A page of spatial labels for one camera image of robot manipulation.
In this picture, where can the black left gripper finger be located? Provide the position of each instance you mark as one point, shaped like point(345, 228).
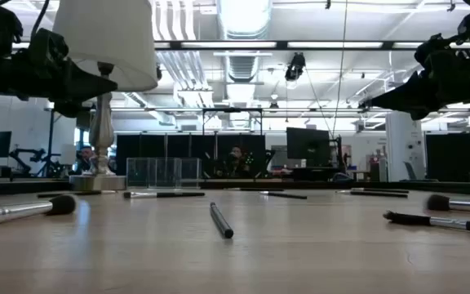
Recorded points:
point(74, 109)
point(80, 87)

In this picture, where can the white pillar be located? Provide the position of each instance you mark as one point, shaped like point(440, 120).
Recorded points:
point(402, 139)

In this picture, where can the black partition panels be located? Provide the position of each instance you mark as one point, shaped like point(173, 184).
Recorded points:
point(447, 155)
point(178, 147)

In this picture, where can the person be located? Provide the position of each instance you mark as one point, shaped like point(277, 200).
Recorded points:
point(85, 157)
point(235, 163)

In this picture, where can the table lamp white shade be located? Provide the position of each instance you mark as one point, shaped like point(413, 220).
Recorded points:
point(108, 41)

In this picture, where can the clear acrylic organizer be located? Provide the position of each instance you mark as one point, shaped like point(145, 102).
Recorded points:
point(153, 173)

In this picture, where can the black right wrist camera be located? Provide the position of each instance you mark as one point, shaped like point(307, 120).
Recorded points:
point(428, 47)

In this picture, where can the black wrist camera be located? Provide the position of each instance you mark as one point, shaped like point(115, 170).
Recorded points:
point(49, 51)
point(428, 47)

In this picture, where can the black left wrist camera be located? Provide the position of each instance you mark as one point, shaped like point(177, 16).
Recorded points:
point(49, 51)

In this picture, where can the black table frame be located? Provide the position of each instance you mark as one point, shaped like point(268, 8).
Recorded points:
point(455, 188)

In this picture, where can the black ceiling camera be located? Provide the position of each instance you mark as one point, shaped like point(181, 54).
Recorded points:
point(296, 65)

